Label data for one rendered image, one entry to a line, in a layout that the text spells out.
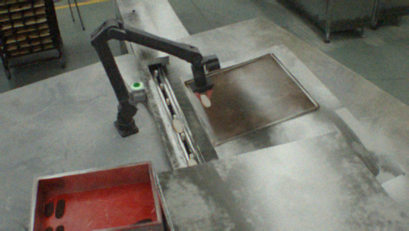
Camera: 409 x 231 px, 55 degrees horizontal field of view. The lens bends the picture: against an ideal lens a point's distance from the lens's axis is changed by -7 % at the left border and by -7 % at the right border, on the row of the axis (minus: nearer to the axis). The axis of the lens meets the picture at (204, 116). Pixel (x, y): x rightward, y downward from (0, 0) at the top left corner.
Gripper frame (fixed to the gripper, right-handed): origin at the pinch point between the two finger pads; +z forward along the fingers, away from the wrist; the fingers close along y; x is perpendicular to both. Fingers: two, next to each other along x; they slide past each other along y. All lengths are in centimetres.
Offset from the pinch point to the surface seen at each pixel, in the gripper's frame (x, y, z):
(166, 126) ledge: 7.5, 21.1, 1.2
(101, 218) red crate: 49, 58, -1
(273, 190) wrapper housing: 94, 7, -41
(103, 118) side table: -14, 49, 1
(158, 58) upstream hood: -45.6, 11.3, -1.9
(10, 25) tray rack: -230, 122, 17
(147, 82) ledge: -31.0, 22.0, 0.9
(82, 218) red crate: 47, 65, -3
